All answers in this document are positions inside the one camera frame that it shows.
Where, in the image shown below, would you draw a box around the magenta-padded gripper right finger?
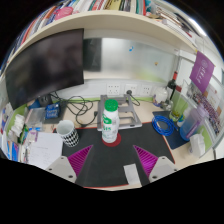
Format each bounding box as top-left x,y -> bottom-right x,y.
132,144 -> 179,187

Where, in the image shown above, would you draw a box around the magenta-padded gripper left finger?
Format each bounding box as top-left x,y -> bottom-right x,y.
44,144 -> 95,187

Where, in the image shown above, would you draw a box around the white milk bottle green cap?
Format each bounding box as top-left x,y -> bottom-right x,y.
100,98 -> 120,144

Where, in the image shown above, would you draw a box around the purple translucent water bottle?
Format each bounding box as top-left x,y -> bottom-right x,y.
179,105 -> 209,143

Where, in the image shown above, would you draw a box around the white handwritten paper sheet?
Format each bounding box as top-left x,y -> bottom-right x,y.
27,132 -> 64,171

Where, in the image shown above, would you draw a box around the dark blue desk mat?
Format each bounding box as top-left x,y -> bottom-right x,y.
152,110 -> 189,151

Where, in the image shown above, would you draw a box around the small white paper note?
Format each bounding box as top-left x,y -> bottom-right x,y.
123,163 -> 143,188

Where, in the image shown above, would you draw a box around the black white patterned mug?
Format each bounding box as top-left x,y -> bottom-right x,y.
55,119 -> 80,148

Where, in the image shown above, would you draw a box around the white tissue pack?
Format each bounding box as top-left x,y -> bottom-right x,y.
189,133 -> 207,158

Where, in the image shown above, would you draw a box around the black desk mat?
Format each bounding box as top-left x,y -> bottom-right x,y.
61,121 -> 176,189

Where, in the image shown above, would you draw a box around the flat round red coaster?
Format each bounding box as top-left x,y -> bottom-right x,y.
101,132 -> 122,148

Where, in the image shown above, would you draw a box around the small blue box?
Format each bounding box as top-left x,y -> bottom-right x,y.
44,103 -> 62,120

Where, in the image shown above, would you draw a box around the clear plastic box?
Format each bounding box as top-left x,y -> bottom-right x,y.
24,107 -> 47,129

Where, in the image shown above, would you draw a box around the translucent green cup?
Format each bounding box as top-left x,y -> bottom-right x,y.
169,96 -> 188,123

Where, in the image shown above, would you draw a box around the grey metal laptop stand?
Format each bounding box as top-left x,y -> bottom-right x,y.
96,94 -> 143,132

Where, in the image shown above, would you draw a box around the stack of white tissues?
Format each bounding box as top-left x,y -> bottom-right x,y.
9,113 -> 27,138

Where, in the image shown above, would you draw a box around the white round jar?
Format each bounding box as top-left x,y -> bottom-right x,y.
153,87 -> 169,107

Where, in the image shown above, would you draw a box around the printed photo poster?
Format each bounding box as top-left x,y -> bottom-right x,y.
191,83 -> 224,136

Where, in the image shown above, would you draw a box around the dark wine bottle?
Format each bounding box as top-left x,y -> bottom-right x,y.
166,70 -> 179,101

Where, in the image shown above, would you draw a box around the black computer monitor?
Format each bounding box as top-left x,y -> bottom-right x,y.
4,28 -> 85,111

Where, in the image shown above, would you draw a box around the purple hanging banner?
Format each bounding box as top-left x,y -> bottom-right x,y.
189,50 -> 216,94

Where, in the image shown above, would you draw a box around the blue coiled cable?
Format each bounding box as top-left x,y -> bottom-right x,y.
151,114 -> 178,137

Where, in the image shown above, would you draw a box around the black tangled desk cables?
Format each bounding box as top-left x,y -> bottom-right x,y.
49,89 -> 101,129

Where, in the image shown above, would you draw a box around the white wall socket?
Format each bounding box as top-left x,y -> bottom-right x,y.
106,83 -> 122,96
139,84 -> 154,97
124,83 -> 138,95

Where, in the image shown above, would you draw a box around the black plugged power cable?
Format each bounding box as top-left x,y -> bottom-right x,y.
125,89 -> 141,106

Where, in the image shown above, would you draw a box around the wall shelf with books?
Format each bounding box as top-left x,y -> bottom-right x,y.
0,0 -> 201,73

